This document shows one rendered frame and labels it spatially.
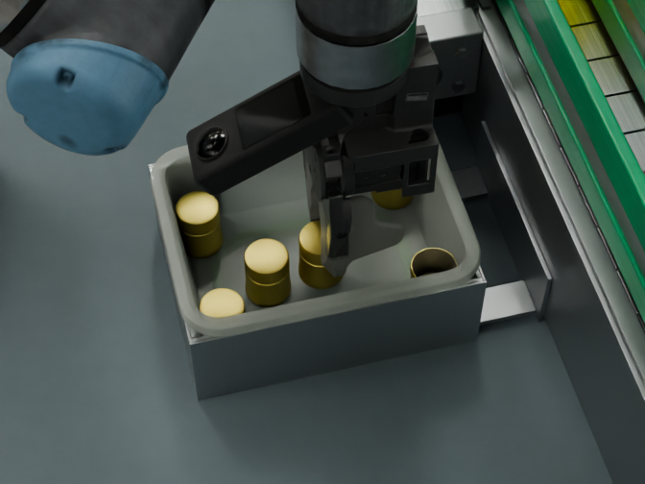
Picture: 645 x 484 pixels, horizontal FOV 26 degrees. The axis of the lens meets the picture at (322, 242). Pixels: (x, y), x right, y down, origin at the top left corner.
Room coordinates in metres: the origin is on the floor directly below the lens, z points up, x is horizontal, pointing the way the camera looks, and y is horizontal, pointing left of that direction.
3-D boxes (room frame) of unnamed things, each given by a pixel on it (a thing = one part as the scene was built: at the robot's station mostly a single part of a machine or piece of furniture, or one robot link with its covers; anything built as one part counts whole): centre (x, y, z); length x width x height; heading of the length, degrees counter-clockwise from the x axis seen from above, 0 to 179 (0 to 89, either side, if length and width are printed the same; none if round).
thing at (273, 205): (0.64, 0.01, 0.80); 0.22 x 0.17 x 0.09; 104
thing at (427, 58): (0.63, -0.03, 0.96); 0.09 x 0.08 x 0.12; 102
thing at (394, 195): (0.71, -0.06, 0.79); 0.04 x 0.04 x 0.04
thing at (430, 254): (0.60, -0.08, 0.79); 0.04 x 0.04 x 0.04
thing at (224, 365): (0.64, -0.02, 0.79); 0.27 x 0.17 x 0.08; 104
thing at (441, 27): (0.78, -0.08, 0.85); 0.09 x 0.04 x 0.07; 104
